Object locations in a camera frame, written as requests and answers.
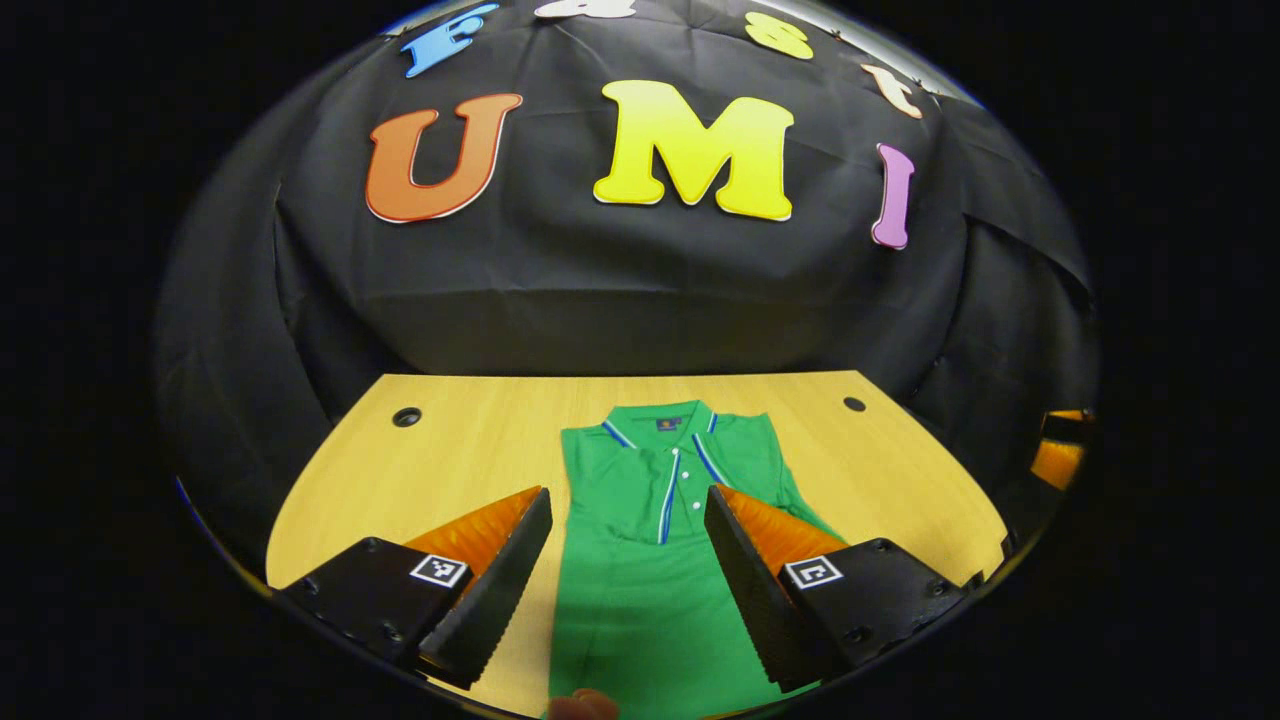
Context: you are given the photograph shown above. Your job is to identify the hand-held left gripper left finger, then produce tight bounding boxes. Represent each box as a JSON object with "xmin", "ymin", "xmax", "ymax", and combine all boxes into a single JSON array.
[{"xmin": 278, "ymin": 486, "xmax": 554, "ymax": 691}]

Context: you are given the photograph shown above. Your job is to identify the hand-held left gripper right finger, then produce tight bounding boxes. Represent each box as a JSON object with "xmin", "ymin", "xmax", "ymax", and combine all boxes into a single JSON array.
[{"xmin": 703, "ymin": 484, "xmax": 973, "ymax": 691}]

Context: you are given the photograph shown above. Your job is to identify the green T-shirt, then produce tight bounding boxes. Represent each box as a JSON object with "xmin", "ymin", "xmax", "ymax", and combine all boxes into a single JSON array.
[{"xmin": 547, "ymin": 400, "xmax": 846, "ymax": 720}]

